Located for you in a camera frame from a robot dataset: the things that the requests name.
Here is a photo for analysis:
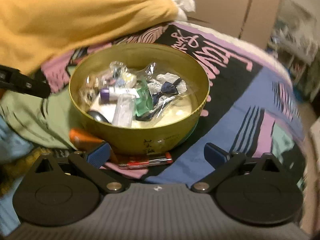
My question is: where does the round yellow green tin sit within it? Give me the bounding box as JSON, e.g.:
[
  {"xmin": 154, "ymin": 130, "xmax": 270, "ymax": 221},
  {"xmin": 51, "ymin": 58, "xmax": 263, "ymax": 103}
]
[{"xmin": 69, "ymin": 43, "xmax": 209, "ymax": 154}]

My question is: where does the grey round case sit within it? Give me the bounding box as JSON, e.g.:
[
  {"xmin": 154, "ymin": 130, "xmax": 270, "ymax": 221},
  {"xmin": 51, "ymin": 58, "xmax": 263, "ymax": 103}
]
[{"xmin": 87, "ymin": 110, "xmax": 110, "ymax": 124}]

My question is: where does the colourful patterned bedspread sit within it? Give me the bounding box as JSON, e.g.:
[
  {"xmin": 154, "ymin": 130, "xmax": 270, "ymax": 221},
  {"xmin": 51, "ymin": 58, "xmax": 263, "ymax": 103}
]
[{"xmin": 0, "ymin": 21, "xmax": 307, "ymax": 235}]

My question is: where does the orange tube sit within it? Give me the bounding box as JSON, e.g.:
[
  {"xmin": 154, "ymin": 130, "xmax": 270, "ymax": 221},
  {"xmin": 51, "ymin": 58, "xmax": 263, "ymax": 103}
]
[{"xmin": 69, "ymin": 128, "xmax": 118, "ymax": 168}]

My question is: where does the clear bag with bow tie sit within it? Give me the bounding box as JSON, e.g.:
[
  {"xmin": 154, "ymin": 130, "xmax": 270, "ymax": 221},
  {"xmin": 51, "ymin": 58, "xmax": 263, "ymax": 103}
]
[{"xmin": 137, "ymin": 62, "xmax": 193, "ymax": 121}]

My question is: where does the white tube purple cap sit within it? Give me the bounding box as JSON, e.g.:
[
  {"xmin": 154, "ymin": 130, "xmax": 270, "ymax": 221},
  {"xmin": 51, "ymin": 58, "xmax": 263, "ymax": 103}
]
[{"xmin": 100, "ymin": 87, "xmax": 140, "ymax": 104}]

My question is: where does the yellow bunny tissue pack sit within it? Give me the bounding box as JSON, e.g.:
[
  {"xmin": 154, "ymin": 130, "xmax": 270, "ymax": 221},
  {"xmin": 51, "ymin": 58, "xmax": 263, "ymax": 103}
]
[{"xmin": 89, "ymin": 95, "xmax": 117, "ymax": 123}]

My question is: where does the white peach Face tissue pack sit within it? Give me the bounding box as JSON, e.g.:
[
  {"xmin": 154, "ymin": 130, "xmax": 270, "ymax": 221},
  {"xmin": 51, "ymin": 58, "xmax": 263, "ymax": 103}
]
[{"xmin": 112, "ymin": 94, "xmax": 136, "ymax": 128}]

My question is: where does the yellow blanket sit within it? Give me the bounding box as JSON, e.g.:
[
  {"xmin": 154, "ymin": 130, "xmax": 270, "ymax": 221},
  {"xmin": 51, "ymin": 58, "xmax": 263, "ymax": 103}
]
[{"xmin": 1, "ymin": 0, "xmax": 178, "ymax": 74}]

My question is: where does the white shelf unit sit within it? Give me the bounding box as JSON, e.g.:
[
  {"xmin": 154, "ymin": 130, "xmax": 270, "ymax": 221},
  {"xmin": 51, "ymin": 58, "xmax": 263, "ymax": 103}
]
[{"xmin": 267, "ymin": 0, "xmax": 319, "ymax": 102}]

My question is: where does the clear crinkled plastic bag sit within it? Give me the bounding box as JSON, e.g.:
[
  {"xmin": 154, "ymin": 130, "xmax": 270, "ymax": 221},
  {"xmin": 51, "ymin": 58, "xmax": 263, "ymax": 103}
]
[{"xmin": 98, "ymin": 61, "xmax": 137, "ymax": 88}]

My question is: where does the white cloth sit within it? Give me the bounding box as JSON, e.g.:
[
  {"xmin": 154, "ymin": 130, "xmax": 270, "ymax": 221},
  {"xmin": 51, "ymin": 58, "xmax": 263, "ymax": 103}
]
[{"xmin": 172, "ymin": 0, "xmax": 196, "ymax": 22}]

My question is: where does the teal foil packet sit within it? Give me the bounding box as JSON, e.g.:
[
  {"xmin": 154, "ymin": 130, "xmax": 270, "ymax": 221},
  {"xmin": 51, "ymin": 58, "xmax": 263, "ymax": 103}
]
[{"xmin": 135, "ymin": 77, "xmax": 153, "ymax": 117}]

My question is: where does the red white pen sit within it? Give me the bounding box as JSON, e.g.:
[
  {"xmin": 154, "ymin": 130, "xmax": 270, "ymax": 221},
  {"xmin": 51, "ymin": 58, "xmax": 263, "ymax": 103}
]
[{"xmin": 117, "ymin": 152, "xmax": 173, "ymax": 170}]

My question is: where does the clear bag of snacks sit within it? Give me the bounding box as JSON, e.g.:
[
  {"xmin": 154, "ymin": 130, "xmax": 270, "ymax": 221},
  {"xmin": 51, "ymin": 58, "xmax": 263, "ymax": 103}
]
[{"xmin": 79, "ymin": 74, "xmax": 101, "ymax": 105}]

